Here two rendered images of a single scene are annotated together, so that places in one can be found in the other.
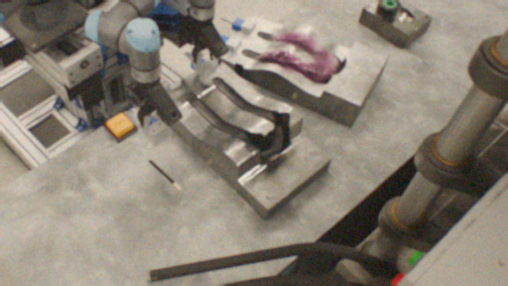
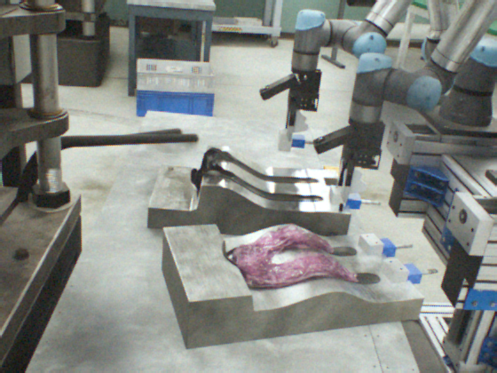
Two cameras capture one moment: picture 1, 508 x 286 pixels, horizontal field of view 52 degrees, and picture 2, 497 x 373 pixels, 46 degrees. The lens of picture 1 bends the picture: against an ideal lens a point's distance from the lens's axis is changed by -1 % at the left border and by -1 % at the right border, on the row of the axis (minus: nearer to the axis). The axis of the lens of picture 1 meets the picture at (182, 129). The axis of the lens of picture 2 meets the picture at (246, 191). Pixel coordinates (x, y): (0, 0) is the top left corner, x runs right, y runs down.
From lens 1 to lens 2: 225 cm
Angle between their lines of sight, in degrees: 88
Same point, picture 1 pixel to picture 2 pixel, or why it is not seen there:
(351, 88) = (190, 238)
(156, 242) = not seen: hidden behind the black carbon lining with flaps
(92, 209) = (272, 148)
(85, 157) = (321, 162)
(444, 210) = (15, 120)
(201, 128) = (271, 171)
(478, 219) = not seen: outside the picture
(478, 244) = not seen: outside the picture
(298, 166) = (170, 191)
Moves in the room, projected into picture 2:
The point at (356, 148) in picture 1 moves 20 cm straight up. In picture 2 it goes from (137, 256) to (138, 177)
